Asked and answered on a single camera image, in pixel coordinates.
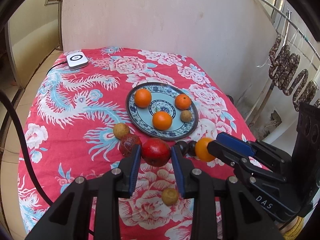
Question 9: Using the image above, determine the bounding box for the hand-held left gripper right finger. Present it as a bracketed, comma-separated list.
[170, 145, 284, 240]

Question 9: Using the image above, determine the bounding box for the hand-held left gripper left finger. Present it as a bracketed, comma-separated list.
[25, 145, 142, 240]

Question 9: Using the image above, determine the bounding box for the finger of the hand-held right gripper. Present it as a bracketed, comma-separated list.
[216, 132, 293, 167]
[207, 140, 287, 183]

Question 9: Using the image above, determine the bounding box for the oval yellow-orange citrus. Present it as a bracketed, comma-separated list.
[195, 137, 217, 162]

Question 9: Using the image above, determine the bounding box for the dark purple plum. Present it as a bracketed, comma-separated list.
[176, 141, 189, 155]
[188, 141, 198, 157]

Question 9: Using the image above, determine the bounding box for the dark red passion fruit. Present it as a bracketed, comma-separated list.
[119, 134, 142, 157]

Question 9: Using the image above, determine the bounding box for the brown longan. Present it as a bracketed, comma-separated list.
[180, 110, 193, 122]
[161, 188, 179, 206]
[113, 123, 130, 139]

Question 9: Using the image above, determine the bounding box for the red apple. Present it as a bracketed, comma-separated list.
[141, 138, 172, 167]

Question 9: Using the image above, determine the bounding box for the blue patterned plate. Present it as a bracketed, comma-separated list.
[125, 82, 199, 140]

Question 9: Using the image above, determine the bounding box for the small smooth orange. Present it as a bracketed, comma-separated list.
[152, 111, 173, 130]
[134, 89, 152, 108]

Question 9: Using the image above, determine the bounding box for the orange with green stem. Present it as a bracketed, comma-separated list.
[175, 94, 192, 110]

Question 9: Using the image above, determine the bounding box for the bamboo pole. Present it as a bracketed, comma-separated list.
[247, 80, 275, 130]

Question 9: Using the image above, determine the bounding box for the red floral tablecloth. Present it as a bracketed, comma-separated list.
[17, 46, 273, 240]

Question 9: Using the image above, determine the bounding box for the white square device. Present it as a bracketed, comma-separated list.
[66, 50, 89, 70]

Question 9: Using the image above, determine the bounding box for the string of dried sausages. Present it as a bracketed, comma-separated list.
[268, 35, 320, 112]

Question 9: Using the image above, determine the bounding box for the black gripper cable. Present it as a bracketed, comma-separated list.
[0, 89, 54, 205]

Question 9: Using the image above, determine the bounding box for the thin black device cable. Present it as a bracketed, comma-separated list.
[46, 60, 68, 75]

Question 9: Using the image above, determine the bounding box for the metal drying rail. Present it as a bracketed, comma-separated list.
[245, 0, 320, 63]

